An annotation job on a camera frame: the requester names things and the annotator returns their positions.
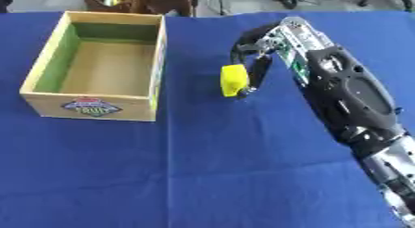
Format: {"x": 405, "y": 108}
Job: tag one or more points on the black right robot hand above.
{"x": 260, "y": 71}

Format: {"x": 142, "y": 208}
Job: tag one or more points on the yellow block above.
{"x": 234, "y": 79}

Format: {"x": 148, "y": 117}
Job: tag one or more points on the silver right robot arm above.
{"x": 351, "y": 95}

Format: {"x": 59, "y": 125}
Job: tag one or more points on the tan cardboard box green inside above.
{"x": 102, "y": 68}

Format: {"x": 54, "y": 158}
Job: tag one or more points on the black tripod pole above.
{"x": 193, "y": 0}

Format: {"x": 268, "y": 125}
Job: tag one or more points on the brown wooden chair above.
{"x": 156, "y": 3}

